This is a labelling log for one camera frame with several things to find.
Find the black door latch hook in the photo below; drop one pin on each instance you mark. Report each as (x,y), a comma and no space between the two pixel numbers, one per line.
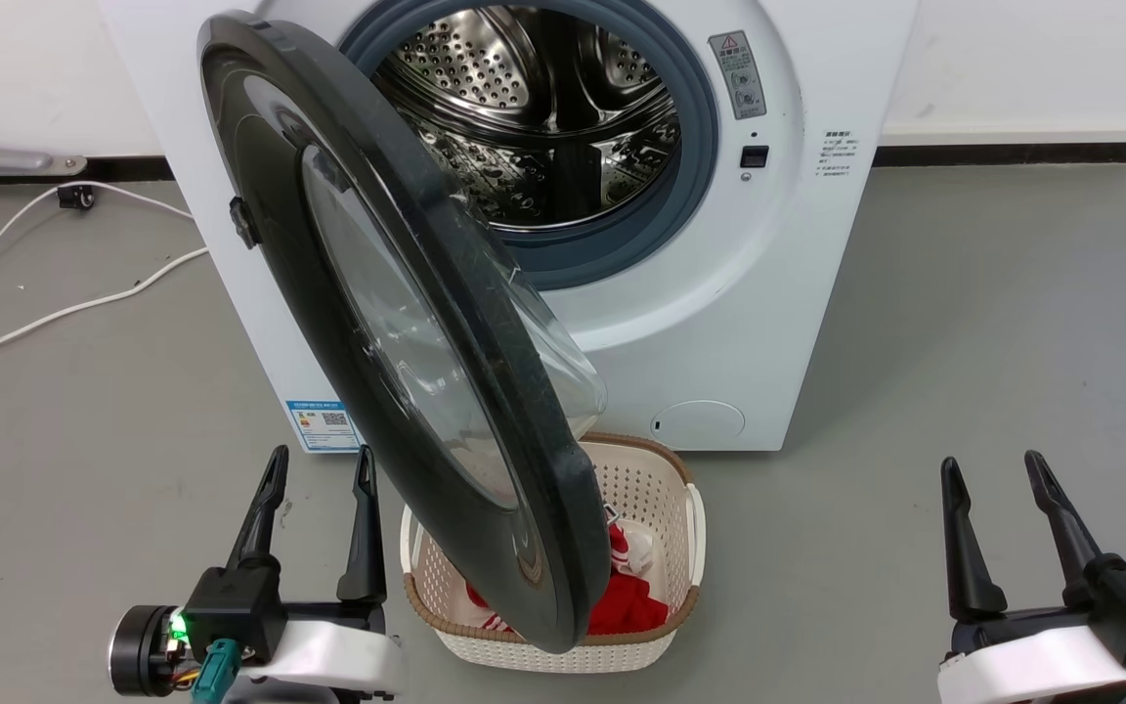
(244,222)

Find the round white filter cover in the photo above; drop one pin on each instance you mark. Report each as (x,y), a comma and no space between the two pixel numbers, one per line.
(698,420)

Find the grey metal furniture foot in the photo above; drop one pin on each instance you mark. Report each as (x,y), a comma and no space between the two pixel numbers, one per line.
(16,159)

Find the blue energy label sticker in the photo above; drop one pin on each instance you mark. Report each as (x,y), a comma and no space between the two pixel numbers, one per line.
(321,425)

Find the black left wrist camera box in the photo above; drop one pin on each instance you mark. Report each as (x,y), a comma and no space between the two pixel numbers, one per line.
(231,611)

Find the white front-load washing machine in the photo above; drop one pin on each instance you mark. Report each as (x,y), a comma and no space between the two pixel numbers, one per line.
(719,342)

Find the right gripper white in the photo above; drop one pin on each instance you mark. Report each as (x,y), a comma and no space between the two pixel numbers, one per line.
(1032,670)

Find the black round washer door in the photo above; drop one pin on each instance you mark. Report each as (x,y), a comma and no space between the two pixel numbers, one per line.
(497,376)

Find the red and white clothing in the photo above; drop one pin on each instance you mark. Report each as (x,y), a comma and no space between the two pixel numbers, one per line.
(631,608)

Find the black door lock socket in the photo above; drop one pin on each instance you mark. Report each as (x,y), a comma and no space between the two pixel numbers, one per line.
(755,156)

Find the clear door glass bowl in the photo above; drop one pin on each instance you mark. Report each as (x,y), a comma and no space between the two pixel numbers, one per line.
(397,323)

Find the black caster wheel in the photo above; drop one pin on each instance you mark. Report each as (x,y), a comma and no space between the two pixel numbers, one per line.
(77,197)

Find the cream plastic laundry basket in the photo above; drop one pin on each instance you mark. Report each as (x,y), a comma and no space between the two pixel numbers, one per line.
(643,489)

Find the grey warning sticker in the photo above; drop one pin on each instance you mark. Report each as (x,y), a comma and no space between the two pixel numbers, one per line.
(737,73)

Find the black cylindrical left wrist motor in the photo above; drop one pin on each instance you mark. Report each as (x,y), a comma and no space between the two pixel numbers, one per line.
(138,650)

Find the grey rubber door gasket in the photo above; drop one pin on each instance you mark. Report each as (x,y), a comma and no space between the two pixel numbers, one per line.
(700,156)

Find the stainless steel washer drum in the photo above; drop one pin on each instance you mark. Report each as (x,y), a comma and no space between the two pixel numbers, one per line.
(524,78)

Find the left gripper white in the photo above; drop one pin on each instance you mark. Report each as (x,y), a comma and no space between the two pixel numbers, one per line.
(338,657)

